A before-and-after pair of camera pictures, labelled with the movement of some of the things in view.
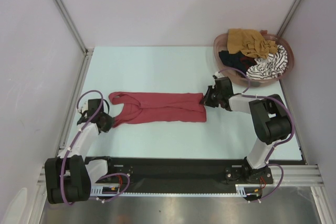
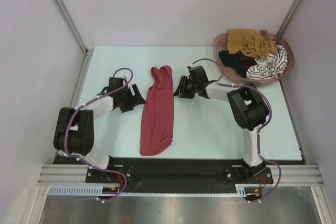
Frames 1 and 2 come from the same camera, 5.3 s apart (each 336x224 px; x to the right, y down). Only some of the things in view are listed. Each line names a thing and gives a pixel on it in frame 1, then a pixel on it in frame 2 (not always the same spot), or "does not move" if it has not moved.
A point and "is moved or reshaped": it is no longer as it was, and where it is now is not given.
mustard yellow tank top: (249, 42) does not move
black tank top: (238, 60) does not move
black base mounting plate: (184, 175) does not move
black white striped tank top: (272, 66) does not move
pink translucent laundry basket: (220, 44) does not move
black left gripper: (109, 123) to (135, 100)
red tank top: (143, 108) is moved or reshaped
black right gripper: (206, 100) to (181, 91)
